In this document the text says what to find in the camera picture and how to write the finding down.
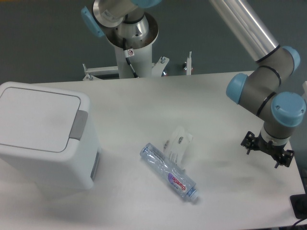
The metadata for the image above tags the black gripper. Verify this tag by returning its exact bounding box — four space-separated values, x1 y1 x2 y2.
240 131 294 168

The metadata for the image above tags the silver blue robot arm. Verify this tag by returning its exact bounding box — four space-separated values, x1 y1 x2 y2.
81 0 306 167

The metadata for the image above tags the white trash can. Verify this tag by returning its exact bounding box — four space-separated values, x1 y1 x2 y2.
0 82 101 197

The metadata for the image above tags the black device at edge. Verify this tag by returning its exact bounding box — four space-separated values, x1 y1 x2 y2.
290 194 307 219

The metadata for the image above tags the white paper packet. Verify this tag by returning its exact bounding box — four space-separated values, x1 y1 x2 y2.
163 126 193 170

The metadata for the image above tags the clear plastic water bottle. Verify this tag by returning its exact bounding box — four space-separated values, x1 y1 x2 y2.
140 143 199 202

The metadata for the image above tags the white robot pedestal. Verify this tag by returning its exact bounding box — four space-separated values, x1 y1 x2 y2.
106 13 159 79

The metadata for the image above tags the black cable on pedestal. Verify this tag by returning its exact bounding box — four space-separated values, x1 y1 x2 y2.
122 37 140 79

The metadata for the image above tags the white metal base frame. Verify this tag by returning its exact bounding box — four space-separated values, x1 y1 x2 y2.
83 51 193 81

